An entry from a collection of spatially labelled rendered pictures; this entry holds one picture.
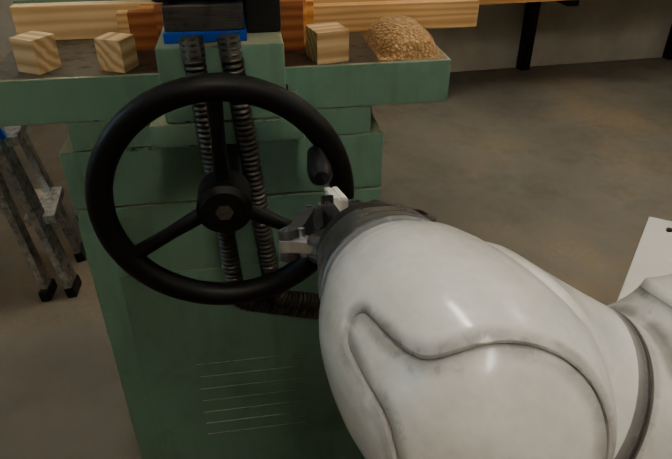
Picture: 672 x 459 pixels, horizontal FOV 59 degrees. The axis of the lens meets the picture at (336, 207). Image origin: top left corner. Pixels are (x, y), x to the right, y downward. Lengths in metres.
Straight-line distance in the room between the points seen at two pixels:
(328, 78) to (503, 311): 0.62
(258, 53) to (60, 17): 0.39
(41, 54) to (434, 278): 0.69
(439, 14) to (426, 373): 0.82
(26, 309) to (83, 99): 1.20
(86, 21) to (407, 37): 0.47
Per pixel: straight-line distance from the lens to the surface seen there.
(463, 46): 3.63
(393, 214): 0.34
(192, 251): 0.92
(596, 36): 4.04
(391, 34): 0.84
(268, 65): 0.69
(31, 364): 1.77
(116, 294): 0.98
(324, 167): 0.58
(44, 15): 0.99
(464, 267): 0.23
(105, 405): 1.59
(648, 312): 0.33
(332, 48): 0.80
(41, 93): 0.83
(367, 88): 0.81
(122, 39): 0.80
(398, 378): 0.21
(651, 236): 0.93
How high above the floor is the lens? 1.15
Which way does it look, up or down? 32 degrees down
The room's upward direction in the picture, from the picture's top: straight up
